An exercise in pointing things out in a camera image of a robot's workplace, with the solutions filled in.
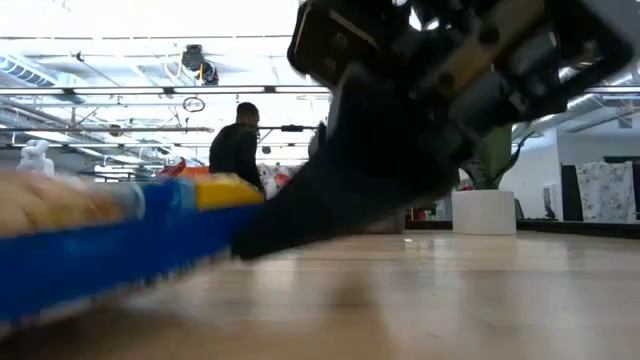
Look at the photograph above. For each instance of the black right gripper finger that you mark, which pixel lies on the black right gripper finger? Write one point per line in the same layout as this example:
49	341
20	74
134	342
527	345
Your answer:
310	215

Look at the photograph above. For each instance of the red roast beef ramen pack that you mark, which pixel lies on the red roast beef ramen pack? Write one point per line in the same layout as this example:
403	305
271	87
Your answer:
174	169

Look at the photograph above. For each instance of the blue ramen noodle pack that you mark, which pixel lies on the blue ramen noodle pack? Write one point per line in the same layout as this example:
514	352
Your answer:
100	260

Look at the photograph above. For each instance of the floral patterned cloth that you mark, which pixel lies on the floral patterned cloth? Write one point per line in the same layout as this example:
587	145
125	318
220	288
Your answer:
605	192
280	180

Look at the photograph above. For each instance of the green snake plant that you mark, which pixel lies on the green snake plant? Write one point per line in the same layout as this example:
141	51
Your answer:
495	155

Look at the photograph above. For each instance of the person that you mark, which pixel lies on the person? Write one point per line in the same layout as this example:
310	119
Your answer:
235	150

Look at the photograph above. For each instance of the orange board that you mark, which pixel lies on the orange board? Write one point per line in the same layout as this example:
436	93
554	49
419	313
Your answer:
197	170

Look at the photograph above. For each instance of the white round planter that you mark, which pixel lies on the white round planter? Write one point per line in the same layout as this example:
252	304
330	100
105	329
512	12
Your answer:
484	212

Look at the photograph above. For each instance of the white robot figure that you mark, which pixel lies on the white robot figure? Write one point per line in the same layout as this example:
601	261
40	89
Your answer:
35	157

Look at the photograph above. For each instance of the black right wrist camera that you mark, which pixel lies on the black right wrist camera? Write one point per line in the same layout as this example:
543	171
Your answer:
335	45

